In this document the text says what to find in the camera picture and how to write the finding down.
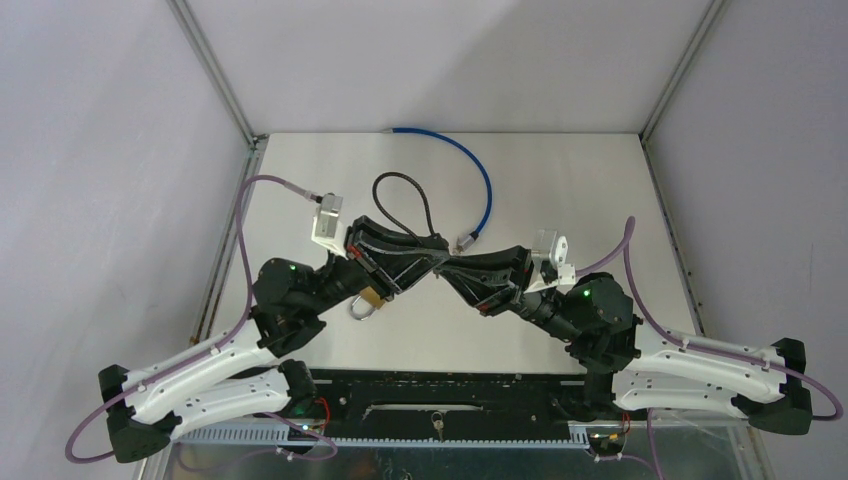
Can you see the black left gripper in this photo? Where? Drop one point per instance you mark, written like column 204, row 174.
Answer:
column 388, row 259

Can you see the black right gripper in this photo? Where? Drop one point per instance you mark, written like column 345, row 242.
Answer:
column 495, row 282

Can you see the blue cable lock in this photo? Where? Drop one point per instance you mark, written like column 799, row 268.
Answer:
column 456, row 175

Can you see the black cable lock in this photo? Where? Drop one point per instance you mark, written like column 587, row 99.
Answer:
column 403, row 202

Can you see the brass padlock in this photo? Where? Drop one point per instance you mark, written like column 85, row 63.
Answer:
column 365, row 304

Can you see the padlock key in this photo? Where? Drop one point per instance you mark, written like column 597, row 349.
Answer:
column 437, row 420

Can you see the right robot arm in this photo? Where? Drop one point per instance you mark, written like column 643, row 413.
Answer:
column 633, row 364

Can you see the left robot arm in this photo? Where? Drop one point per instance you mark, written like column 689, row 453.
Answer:
column 247, row 370

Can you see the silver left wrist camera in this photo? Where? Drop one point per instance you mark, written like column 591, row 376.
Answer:
column 328, row 231

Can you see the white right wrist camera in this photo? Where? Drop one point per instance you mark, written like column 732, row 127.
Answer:
column 550, row 268

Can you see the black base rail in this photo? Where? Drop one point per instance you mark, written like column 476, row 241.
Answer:
column 370, row 405

